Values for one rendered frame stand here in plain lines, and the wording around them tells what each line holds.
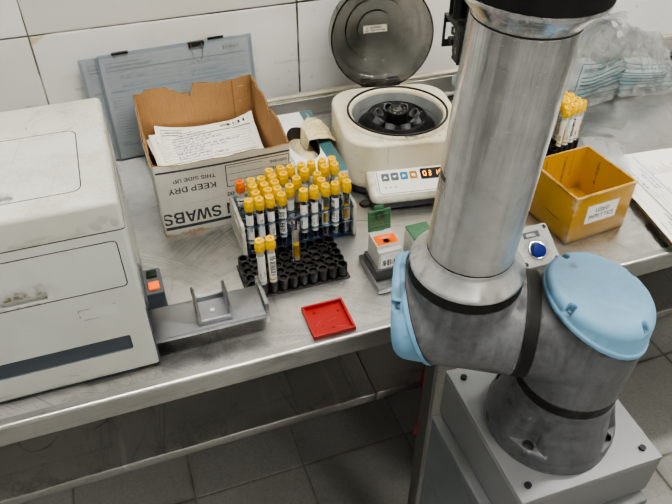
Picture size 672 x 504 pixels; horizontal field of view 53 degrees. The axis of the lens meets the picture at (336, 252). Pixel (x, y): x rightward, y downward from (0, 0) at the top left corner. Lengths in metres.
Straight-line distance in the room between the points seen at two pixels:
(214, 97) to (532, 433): 0.93
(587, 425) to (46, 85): 1.14
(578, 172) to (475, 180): 0.82
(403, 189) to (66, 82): 0.69
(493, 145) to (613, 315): 0.23
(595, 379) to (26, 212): 0.65
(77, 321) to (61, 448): 0.84
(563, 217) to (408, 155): 0.30
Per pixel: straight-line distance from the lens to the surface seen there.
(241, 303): 1.04
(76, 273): 0.90
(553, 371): 0.72
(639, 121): 1.70
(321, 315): 1.06
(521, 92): 0.53
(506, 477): 0.83
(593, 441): 0.82
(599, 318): 0.69
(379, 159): 1.27
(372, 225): 1.10
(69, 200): 0.85
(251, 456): 1.96
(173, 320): 1.03
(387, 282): 1.10
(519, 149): 0.56
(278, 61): 1.51
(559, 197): 1.24
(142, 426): 1.74
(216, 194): 1.21
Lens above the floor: 1.64
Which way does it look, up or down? 40 degrees down
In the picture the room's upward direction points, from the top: straight up
